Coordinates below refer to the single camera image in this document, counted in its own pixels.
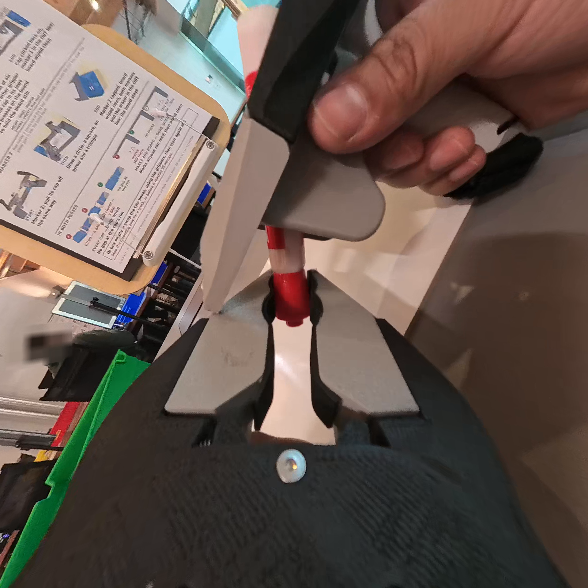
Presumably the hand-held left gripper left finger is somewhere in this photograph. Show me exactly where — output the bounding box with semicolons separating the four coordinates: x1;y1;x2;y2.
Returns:
164;270;276;432

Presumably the green plastic bin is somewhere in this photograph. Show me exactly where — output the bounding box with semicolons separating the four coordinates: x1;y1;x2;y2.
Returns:
0;349;152;588

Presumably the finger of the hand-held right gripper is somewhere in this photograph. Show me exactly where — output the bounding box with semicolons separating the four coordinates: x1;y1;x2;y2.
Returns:
264;132;386;243
201;115;291;314

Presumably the white framed panel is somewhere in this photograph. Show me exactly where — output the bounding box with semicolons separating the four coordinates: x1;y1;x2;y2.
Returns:
0;0;222;283

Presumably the person's right hand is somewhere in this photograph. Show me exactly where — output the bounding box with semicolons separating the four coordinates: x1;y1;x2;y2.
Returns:
308;0;588;196

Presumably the white whiteboard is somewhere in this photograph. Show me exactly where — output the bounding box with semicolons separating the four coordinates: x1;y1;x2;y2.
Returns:
248;193;474;444

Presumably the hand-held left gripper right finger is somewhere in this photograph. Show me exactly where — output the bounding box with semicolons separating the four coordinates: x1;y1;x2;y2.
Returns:
308;269;420;428

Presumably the red marker cap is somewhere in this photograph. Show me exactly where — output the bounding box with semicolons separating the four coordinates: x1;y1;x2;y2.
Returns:
272;270;311;328

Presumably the red dry-erase marker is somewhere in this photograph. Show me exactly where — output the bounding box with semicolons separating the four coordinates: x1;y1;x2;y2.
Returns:
238;0;306;276

